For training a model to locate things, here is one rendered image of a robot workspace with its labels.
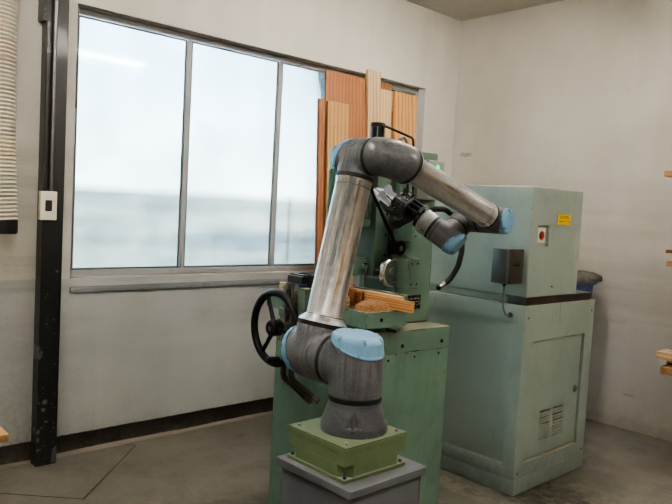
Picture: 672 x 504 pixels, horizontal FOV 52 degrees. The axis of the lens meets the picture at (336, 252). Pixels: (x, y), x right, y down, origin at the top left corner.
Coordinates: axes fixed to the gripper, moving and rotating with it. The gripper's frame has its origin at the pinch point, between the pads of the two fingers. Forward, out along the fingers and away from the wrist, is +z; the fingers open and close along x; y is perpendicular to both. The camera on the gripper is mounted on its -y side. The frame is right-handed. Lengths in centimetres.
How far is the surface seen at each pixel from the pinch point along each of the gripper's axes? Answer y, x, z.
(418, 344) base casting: -49, 12, -42
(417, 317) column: -56, -2, -33
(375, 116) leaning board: -117, -140, 84
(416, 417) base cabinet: -69, 28, -58
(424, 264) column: -43, -17, -22
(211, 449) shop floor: -160, 73, 16
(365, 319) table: -18.5, 34.8, -26.2
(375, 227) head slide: -24.6, -4.2, -1.6
